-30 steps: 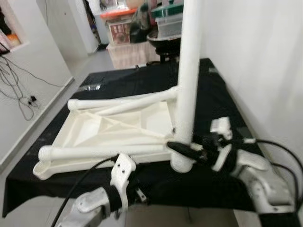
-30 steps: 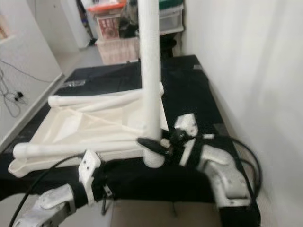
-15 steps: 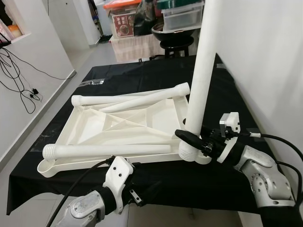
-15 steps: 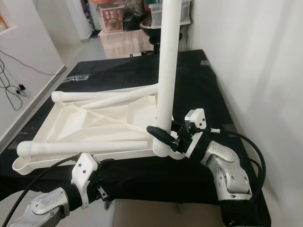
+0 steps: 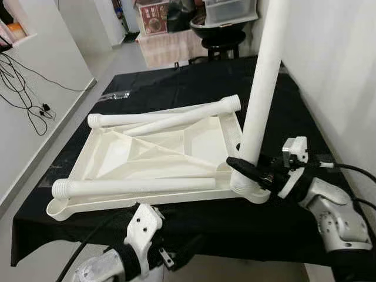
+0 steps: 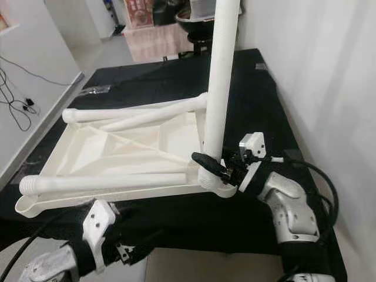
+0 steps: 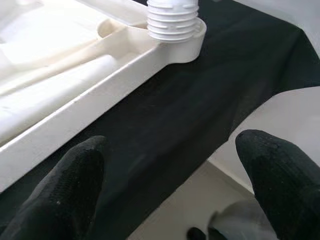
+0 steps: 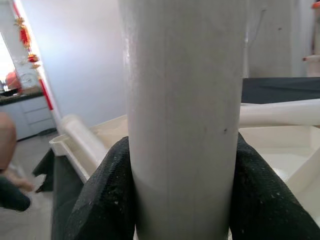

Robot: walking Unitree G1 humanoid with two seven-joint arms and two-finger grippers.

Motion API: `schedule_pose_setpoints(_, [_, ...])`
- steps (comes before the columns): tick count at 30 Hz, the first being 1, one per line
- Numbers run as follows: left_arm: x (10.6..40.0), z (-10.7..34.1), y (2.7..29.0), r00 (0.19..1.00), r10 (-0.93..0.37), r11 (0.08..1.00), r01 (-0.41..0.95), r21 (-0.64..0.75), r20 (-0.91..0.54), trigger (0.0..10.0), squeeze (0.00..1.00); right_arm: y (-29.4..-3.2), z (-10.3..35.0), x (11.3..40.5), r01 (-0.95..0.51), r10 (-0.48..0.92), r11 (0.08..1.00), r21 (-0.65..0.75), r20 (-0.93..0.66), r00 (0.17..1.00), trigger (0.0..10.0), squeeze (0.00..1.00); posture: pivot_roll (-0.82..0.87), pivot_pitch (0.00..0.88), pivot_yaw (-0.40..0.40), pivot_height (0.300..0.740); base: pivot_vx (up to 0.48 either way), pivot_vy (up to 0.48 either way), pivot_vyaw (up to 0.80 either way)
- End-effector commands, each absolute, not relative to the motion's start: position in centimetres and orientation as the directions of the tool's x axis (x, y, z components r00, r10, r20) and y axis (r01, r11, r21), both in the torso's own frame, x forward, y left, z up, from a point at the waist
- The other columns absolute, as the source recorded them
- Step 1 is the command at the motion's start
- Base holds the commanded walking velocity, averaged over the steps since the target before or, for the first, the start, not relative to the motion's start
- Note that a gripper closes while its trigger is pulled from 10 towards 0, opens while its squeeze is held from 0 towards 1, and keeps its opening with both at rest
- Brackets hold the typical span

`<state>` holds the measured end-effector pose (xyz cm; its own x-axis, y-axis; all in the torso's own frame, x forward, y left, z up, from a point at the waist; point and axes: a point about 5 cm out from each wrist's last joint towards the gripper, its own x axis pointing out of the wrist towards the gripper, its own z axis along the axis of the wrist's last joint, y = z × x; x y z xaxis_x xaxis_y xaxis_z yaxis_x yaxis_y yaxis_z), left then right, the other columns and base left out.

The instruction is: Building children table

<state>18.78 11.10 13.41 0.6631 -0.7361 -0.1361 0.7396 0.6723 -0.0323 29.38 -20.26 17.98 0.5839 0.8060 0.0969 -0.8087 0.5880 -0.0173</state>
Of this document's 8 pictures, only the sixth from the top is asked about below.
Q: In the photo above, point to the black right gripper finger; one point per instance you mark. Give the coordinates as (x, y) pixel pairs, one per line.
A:
(208, 163)

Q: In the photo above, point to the white plastic table leg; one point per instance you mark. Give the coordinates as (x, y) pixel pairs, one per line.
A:
(223, 70)
(106, 183)
(164, 111)
(88, 115)

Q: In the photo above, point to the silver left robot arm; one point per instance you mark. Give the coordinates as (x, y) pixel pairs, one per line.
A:
(50, 270)

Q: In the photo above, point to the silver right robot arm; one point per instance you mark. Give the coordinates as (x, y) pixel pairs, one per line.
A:
(291, 208)

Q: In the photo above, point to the white plastic table top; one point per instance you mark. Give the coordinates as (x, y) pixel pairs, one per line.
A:
(153, 147)

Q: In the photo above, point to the black tablecloth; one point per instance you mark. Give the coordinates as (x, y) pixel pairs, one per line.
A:
(182, 229)

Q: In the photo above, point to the grey tape strip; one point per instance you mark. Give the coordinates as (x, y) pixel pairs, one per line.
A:
(261, 66)

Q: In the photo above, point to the black round stool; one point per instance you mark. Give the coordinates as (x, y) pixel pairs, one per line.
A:
(202, 41)

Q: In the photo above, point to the beige table cover cloth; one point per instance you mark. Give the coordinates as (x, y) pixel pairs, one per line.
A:
(158, 42)

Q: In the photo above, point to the crumpled clear tape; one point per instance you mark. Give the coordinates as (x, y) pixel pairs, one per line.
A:
(97, 90)

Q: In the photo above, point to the clear plastic storage box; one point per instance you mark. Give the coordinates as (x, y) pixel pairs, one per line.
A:
(202, 7)

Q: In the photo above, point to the red printed box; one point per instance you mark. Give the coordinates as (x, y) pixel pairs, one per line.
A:
(140, 13)

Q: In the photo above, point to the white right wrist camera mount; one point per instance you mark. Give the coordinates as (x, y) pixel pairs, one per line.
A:
(252, 143)

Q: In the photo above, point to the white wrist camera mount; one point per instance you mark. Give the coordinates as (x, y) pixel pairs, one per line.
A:
(252, 143)
(101, 223)

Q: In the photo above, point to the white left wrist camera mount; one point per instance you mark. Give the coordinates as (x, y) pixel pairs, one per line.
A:
(101, 223)

